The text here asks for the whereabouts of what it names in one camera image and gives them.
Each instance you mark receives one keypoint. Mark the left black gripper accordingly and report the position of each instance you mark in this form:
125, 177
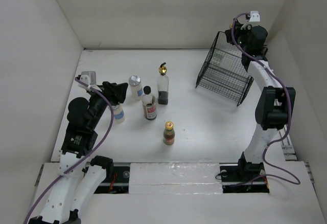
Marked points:
116, 91

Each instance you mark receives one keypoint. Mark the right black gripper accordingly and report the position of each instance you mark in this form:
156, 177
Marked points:
237, 30

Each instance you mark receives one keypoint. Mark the silver-lid spice jar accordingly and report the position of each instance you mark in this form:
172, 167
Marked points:
136, 87
118, 113

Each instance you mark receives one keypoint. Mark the black-cap soy sauce bottle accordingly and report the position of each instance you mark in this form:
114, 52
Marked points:
149, 104

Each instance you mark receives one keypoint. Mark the dark-liquid gold-spout glass bottle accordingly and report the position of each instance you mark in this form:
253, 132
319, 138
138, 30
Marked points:
163, 85

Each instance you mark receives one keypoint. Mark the small red sauce bottle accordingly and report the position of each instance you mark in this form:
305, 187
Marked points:
169, 133

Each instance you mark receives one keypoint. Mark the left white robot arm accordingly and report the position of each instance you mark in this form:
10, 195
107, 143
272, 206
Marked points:
89, 123

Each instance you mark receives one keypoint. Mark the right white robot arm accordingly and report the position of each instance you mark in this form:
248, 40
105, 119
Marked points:
273, 111

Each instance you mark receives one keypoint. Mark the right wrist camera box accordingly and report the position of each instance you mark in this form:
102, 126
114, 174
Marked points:
253, 17

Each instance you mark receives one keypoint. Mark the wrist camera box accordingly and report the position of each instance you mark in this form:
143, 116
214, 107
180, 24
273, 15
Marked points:
87, 77
253, 17

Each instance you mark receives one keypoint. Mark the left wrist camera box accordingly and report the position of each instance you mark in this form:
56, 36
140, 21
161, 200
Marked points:
87, 77

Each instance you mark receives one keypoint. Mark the black wire rack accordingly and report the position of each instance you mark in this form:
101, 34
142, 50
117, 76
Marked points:
223, 73

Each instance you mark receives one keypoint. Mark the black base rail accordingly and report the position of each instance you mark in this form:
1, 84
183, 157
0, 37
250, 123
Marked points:
120, 178

